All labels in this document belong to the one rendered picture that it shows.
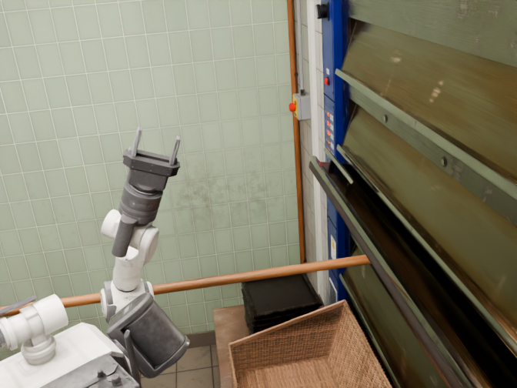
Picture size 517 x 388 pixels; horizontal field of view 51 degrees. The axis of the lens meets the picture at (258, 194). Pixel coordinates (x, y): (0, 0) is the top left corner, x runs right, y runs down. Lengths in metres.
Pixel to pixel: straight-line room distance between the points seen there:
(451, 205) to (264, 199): 1.79
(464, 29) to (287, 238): 2.11
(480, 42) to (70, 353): 0.96
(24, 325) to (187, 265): 2.02
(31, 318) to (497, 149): 0.88
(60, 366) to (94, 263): 1.97
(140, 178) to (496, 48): 0.74
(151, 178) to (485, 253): 0.70
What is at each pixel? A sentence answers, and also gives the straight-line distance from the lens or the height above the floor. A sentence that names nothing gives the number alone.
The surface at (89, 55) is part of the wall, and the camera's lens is 2.72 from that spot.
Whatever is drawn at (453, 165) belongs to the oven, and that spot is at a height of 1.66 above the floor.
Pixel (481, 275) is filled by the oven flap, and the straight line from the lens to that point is 1.13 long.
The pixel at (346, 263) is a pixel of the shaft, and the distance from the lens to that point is 1.71.
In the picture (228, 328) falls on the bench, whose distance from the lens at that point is 2.51.
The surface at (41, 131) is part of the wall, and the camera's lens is 2.84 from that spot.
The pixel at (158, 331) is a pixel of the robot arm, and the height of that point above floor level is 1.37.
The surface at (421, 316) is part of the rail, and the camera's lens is 1.10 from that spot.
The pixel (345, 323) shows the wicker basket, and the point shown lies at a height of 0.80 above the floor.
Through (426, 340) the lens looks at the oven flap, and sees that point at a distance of 1.08.
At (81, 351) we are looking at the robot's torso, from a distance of 1.16.
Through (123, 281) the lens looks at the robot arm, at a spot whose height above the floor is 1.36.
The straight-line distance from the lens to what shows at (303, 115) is 2.44.
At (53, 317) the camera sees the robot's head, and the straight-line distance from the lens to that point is 1.11.
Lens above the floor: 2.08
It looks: 23 degrees down
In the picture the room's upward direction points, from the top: 5 degrees counter-clockwise
